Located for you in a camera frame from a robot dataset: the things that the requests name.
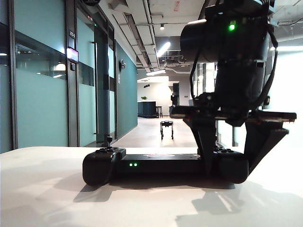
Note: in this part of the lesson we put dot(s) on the black quadruped robot dog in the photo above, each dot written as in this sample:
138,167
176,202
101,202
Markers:
167,125

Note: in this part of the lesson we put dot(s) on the dark wooden bar stool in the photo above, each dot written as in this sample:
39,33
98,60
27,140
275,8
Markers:
159,108

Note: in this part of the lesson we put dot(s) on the black room number sign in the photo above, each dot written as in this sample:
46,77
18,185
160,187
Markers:
72,34

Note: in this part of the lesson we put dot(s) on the black handheld remote control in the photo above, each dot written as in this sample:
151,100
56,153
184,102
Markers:
154,165

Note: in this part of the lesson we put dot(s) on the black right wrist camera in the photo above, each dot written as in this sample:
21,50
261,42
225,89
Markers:
204,99

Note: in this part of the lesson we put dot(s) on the white linear ceiling light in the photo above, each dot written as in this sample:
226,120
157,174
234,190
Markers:
163,49
155,72
288,48

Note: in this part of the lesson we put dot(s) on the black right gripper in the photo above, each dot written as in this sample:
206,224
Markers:
234,116

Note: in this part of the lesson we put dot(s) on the lit door display panel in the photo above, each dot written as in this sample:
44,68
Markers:
72,53

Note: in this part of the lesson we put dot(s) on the small ceiling spot light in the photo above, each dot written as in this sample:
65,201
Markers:
162,27

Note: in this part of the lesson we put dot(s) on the green potted plant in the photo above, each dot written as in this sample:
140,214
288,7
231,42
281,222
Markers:
144,98

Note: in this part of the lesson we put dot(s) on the black door access reader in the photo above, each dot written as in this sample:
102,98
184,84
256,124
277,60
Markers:
73,67

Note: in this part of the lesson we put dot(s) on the small white wall notice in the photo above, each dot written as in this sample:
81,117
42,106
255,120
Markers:
119,78

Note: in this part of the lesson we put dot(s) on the dark counter with white top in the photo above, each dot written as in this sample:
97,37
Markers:
146,110

